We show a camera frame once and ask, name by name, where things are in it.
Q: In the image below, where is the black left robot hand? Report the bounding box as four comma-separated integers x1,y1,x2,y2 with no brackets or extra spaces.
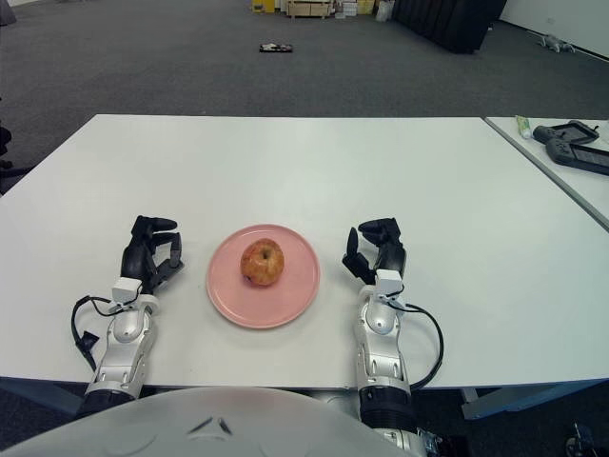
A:
119,214,186,296

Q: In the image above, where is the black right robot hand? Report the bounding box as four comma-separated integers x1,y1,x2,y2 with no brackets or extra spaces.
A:
341,217,408,287

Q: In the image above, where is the red yellow apple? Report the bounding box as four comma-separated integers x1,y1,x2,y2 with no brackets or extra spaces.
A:
240,238,285,287

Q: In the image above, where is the pink round plate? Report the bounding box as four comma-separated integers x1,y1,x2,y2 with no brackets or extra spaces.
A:
206,223,321,330

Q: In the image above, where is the black office chair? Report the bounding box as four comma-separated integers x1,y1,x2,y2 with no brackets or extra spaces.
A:
0,94,28,191

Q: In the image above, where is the blue grey table foot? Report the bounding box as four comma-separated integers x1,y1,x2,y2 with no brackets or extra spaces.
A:
460,384,609,421

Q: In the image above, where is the grey robot torso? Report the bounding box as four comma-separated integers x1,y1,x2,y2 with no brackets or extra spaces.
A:
0,385,420,457

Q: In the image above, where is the white side table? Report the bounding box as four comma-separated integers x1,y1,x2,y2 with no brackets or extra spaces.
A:
483,115,609,232

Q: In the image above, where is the large black handheld controller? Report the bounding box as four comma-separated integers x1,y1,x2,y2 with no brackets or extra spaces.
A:
544,138,609,176

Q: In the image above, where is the black handheld controller with antenna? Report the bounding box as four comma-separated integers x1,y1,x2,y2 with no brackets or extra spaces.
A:
531,121,599,147

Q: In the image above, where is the black cabinet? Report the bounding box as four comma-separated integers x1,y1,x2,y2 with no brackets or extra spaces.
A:
390,0,508,54

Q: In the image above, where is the wooden crate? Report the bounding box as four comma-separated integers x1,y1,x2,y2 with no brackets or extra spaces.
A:
285,0,332,19

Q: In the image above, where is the black caster wheel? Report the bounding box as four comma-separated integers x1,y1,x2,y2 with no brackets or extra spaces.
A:
565,421,594,457

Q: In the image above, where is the grey robot dog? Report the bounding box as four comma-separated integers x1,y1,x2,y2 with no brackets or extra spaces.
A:
538,33,577,53

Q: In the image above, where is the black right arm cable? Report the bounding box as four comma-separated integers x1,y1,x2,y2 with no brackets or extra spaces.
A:
392,297,444,389

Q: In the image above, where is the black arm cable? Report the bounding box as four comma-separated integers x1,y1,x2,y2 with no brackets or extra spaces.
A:
392,297,444,389
70,294,125,370

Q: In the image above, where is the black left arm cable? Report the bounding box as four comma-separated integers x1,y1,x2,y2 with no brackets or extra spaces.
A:
70,294,125,370

